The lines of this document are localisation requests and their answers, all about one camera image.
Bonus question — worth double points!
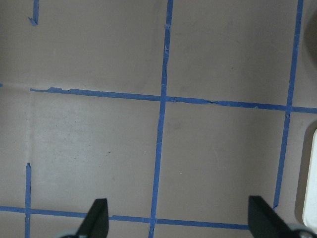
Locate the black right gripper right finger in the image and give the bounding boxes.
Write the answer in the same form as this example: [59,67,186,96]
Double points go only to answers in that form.
[248,196,294,238]

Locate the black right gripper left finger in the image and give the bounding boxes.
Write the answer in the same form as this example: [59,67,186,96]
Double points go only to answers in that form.
[75,198,109,238]

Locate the white rectangular tray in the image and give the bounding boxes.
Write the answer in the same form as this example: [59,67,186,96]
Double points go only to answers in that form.
[302,130,317,233]

